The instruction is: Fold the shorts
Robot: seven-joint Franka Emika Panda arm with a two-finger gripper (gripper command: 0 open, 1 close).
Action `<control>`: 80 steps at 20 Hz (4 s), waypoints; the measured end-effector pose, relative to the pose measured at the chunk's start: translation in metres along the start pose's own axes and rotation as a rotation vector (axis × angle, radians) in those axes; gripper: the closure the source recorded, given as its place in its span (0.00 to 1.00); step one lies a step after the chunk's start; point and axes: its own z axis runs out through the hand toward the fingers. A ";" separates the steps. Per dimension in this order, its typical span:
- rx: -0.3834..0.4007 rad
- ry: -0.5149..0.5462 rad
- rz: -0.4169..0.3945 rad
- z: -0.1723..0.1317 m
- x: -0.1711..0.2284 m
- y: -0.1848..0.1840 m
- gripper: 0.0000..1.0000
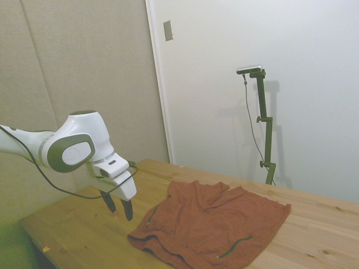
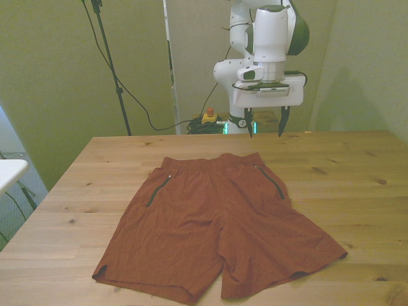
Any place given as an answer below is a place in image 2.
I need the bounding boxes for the dark coiled cable bundle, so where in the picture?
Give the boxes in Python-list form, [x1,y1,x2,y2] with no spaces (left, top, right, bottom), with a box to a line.
[186,117,229,135]

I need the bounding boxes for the yellow emergency stop button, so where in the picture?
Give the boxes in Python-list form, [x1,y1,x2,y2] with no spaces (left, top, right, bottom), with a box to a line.
[201,107,221,126]

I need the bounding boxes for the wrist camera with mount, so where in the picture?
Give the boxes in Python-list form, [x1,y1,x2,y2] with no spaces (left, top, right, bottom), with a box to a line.
[231,81,291,97]

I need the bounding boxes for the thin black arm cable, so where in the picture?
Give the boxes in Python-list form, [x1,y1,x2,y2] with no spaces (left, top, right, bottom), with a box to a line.
[202,21,309,117]

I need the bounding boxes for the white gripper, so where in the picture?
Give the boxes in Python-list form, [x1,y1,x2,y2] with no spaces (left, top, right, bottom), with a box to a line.
[231,74,304,139]

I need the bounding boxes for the black tripod cable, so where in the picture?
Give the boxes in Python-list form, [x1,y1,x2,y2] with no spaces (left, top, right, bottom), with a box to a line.
[81,0,195,131]

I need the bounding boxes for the white folding table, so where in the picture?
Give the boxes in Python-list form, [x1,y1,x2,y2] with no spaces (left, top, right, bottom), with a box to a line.
[0,158,38,224]

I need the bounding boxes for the rust red shorts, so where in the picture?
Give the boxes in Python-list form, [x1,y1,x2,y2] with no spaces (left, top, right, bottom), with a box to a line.
[91,152,349,306]

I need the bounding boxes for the black tripod stand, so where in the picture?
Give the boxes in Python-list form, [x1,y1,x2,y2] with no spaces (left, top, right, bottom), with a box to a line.
[81,0,133,136]

